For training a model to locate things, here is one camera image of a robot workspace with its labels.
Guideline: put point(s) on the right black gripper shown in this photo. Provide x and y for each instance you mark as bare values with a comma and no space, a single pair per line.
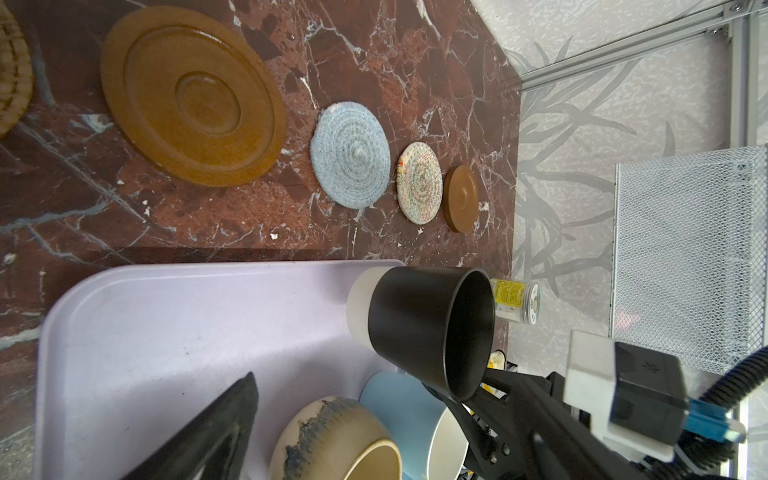
528,434

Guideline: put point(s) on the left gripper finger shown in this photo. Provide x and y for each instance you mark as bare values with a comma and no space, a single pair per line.
211,446

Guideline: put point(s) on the beige mug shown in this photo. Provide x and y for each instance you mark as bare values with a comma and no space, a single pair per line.
335,438

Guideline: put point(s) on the black mug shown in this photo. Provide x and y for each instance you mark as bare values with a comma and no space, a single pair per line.
436,324

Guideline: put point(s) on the brown wooden coaster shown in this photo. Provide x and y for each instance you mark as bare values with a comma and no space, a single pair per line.
193,96
461,199

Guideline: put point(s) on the white patterned round coaster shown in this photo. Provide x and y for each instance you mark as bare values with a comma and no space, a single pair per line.
419,183

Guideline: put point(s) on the light blue woven coaster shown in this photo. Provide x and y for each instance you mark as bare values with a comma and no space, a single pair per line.
350,155

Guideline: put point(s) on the lavender plastic tray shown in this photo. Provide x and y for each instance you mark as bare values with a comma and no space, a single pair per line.
129,356

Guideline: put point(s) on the green labelled tin can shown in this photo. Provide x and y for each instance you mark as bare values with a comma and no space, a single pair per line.
516,302

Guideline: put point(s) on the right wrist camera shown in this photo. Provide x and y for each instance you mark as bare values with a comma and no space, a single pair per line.
637,399

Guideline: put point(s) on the white wire basket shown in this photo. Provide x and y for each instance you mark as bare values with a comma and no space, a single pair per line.
689,273

